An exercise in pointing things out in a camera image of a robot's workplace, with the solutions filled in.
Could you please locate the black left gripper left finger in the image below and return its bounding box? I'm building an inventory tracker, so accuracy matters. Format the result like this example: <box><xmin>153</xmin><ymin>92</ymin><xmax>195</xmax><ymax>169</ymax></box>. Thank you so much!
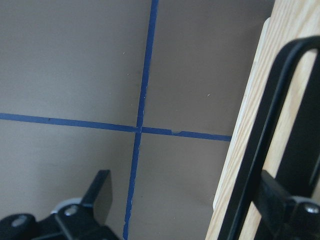
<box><xmin>0</xmin><ymin>170</ymin><xmax>119</xmax><ymax>240</ymax></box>

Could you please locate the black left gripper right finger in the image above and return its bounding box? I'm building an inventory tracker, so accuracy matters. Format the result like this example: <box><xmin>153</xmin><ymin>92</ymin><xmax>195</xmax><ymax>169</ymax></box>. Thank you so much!
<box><xmin>253</xmin><ymin>170</ymin><xmax>320</xmax><ymax>240</ymax></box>

